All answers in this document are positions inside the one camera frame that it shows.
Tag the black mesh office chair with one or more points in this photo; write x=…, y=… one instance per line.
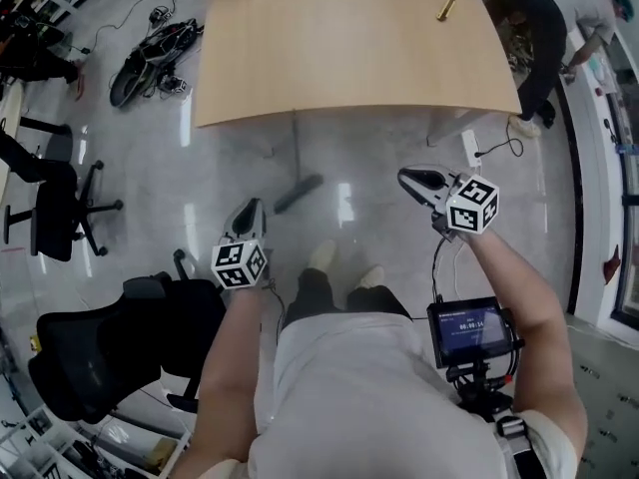
x=125, y=337

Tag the person's black trousers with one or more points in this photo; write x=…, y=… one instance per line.
x=314, y=292

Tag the white shelf with items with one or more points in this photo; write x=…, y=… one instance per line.
x=150, y=429

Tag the person's left forearm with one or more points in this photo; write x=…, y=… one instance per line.
x=224, y=367

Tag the dark framed window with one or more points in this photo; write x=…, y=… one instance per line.
x=631, y=217

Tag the black harness gear pile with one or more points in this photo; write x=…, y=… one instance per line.
x=145, y=63

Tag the person's white shirt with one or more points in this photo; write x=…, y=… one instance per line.
x=359, y=392

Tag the small yellow object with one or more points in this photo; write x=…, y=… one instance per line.
x=34, y=343

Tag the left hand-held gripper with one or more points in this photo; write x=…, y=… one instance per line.
x=239, y=265

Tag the person's right cream shoe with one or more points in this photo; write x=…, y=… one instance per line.
x=372, y=276

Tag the white window ledge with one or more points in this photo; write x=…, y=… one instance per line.
x=594, y=177

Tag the wooden table white legs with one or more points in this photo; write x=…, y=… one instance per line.
x=349, y=43

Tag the black chest-mounted monitor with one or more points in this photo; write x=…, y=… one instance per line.
x=464, y=332

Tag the wooden desk black legs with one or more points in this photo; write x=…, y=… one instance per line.
x=10, y=118

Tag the white power strip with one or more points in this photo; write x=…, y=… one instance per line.
x=471, y=147

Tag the person's left cream shoe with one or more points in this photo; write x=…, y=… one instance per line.
x=322, y=255

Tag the person's cream shoe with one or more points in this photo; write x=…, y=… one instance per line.
x=372, y=276
x=322, y=255

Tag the red cloth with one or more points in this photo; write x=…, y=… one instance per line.
x=611, y=267

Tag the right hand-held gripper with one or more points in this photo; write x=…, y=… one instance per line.
x=471, y=205

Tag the brass cylinder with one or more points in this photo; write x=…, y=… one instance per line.
x=444, y=9

